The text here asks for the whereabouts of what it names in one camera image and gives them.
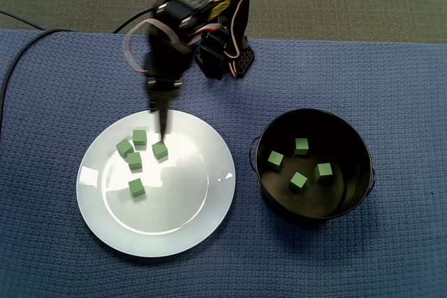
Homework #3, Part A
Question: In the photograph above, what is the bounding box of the blue woven mat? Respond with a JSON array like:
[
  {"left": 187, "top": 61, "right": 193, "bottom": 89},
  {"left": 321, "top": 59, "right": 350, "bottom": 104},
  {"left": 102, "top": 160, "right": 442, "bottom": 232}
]
[{"left": 0, "top": 29, "right": 447, "bottom": 298}]

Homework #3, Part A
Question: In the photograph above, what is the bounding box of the thin black cable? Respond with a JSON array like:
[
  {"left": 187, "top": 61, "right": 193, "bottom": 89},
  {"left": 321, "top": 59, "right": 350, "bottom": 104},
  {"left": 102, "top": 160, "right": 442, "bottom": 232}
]
[{"left": 0, "top": 10, "right": 46, "bottom": 31}]

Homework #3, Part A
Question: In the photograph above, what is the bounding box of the white red servo wire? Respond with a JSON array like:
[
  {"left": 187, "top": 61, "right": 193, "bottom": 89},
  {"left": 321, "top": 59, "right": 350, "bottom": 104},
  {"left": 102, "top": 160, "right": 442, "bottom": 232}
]
[{"left": 124, "top": 18, "right": 175, "bottom": 75}]

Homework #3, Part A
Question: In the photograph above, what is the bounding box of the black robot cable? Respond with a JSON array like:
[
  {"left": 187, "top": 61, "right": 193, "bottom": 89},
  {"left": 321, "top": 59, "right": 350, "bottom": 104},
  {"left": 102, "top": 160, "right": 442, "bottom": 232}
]
[{"left": 112, "top": 6, "right": 158, "bottom": 35}]

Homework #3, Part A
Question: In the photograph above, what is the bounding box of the black metal bucket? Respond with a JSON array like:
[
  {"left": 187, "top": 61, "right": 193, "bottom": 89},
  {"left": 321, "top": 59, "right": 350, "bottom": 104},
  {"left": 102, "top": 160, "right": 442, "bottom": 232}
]
[{"left": 248, "top": 107, "right": 377, "bottom": 226}]

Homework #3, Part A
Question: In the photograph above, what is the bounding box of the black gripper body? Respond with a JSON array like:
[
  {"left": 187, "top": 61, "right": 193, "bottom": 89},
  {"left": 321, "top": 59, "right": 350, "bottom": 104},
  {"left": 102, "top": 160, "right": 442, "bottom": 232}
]
[{"left": 142, "top": 29, "right": 195, "bottom": 111}]

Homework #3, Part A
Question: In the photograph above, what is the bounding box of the white round plate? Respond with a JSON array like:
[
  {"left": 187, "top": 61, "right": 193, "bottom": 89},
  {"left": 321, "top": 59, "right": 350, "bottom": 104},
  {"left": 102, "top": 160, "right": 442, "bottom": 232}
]
[{"left": 75, "top": 108, "right": 237, "bottom": 258}]

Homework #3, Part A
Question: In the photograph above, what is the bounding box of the thick black cable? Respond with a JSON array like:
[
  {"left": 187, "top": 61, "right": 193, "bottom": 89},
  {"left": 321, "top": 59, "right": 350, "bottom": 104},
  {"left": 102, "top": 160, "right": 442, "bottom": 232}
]
[{"left": 0, "top": 29, "right": 73, "bottom": 138}]

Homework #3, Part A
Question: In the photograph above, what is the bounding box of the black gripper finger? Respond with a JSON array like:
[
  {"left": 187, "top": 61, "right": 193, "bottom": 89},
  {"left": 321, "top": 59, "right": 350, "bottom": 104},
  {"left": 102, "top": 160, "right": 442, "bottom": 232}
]
[{"left": 149, "top": 100, "right": 175, "bottom": 137}]

